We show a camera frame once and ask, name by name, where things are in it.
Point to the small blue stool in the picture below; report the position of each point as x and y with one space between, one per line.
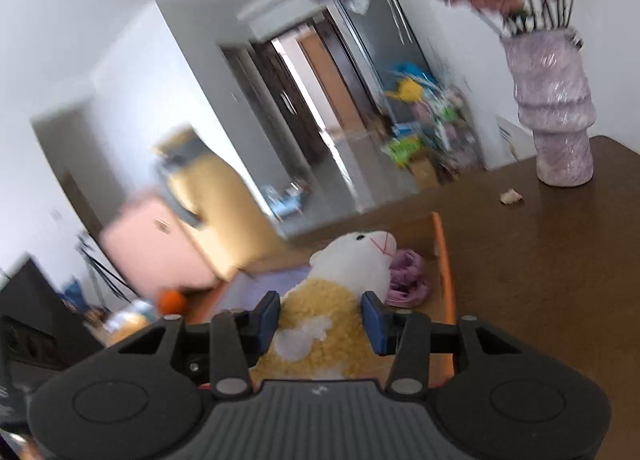
287 199

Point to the orange fruit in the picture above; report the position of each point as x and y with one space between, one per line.
172 302

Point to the yellow mug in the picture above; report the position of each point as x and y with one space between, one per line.
127 327

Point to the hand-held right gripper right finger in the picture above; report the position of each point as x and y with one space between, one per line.
375 325

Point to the purple satin scrunchie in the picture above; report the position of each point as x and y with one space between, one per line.
407 280

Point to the red cardboard box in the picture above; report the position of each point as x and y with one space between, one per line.
445 270

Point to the pink hard-shell suitcase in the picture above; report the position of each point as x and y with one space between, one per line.
150 250

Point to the grey refrigerator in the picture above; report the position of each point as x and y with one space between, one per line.
380 30

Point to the white wall outlet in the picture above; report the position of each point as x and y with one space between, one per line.
515 137

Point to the white and yellow plush toy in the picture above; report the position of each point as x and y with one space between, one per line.
340 280

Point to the purple towel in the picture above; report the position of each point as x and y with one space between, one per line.
260 282

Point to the brown door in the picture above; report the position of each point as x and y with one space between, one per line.
325 75

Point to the purple ceramic vase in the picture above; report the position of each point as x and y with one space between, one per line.
555 105

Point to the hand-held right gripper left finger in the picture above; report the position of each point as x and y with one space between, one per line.
267 322

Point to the small crumpled paper scrap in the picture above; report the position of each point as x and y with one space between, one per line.
511 196

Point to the rack of colourful items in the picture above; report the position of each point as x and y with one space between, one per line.
430 125

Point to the black paper bag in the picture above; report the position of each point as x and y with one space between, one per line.
35 310

